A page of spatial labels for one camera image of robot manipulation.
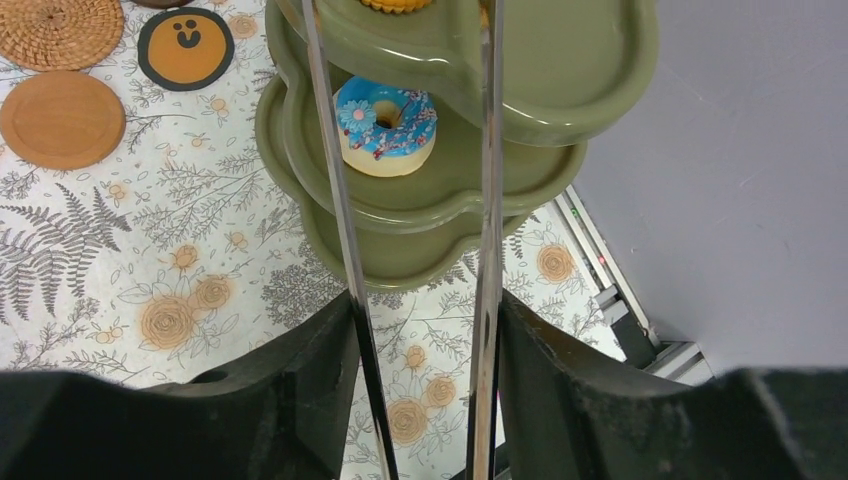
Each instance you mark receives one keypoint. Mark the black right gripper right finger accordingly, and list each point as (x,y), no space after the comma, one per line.
(572,412)

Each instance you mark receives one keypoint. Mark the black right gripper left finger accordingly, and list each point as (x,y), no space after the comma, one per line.
(280,411)

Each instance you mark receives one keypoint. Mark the blue donut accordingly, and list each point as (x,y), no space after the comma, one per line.
(384,131)

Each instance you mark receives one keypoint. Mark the round brown cookie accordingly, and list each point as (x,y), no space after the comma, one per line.
(396,6)

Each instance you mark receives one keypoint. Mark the green three-tier stand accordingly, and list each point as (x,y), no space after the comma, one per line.
(571,70)

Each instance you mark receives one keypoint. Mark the plain orange coaster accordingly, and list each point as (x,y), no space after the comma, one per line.
(62,120)

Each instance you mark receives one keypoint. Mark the black orange face coaster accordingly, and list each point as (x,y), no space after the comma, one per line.
(185,49)

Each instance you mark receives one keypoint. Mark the dark brown coaster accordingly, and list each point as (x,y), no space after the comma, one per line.
(162,4)

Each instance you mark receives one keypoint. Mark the woven tan coaster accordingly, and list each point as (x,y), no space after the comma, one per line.
(58,35)

